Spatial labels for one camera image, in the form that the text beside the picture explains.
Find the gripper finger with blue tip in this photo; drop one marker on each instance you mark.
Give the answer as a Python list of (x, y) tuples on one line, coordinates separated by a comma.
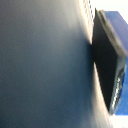
[(110, 66)]

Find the dark blue book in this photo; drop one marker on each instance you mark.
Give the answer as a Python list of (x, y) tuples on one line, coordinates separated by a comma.
[(40, 66)]

